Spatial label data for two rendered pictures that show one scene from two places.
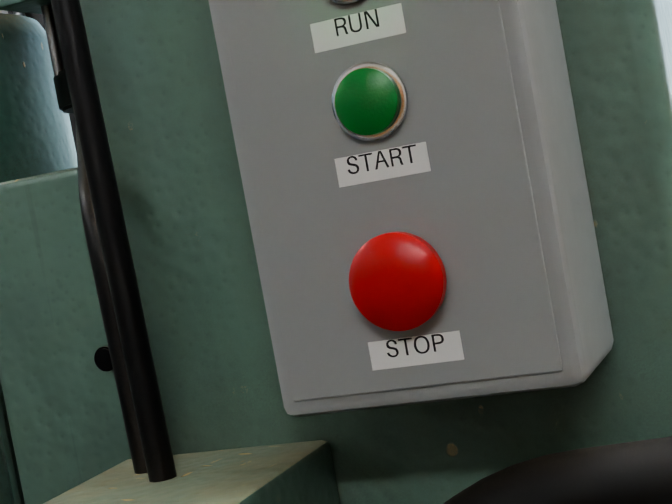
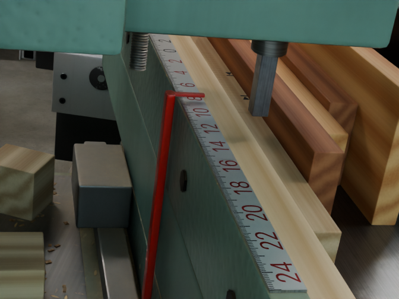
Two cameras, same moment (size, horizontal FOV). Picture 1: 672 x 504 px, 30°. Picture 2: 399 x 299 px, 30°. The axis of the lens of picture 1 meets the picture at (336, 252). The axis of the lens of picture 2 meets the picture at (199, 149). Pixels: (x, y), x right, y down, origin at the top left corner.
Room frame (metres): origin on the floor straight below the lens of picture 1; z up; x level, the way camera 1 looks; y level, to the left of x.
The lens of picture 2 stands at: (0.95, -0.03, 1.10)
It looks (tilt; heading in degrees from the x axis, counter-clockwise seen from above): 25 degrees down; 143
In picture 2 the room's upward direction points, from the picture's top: 8 degrees clockwise
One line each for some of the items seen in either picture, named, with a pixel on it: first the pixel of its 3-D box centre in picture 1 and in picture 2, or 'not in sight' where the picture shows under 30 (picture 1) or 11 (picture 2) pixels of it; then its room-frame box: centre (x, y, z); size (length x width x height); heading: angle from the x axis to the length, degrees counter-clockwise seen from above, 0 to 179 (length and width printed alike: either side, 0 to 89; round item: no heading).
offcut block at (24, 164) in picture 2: not in sight; (19, 181); (0.47, 0.16, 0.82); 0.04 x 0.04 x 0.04; 41
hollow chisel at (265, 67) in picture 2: not in sight; (265, 70); (0.66, 0.21, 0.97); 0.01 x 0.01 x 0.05; 68
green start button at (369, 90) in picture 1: (367, 101); not in sight; (0.38, -0.02, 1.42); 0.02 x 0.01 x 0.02; 68
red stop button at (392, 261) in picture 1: (397, 281); not in sight; (0.38, -0.02, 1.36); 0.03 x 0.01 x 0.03; 68
